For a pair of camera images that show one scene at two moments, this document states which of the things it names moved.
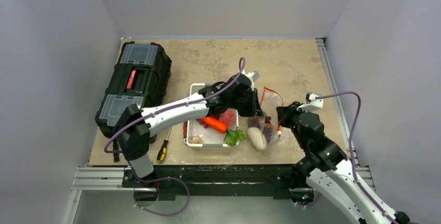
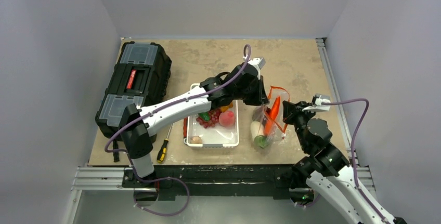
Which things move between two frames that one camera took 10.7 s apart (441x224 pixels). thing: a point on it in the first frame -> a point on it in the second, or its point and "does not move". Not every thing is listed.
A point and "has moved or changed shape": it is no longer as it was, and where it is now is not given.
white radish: (257, 138) does not move
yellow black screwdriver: (162, 152) does not move
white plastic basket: (196, 135) does not move
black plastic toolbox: (140, 75) does not move
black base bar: (169, 181) does not move
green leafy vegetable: (232, 136) -> (261, 141)
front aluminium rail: (89, 179) does not move
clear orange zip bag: (263, 132) has moved or changed shape
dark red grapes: (264, 124) -> (214, 119)
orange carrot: (218, 126) -> (271, 116)
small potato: (196, 140) does not move
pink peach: (229, 118) does not move
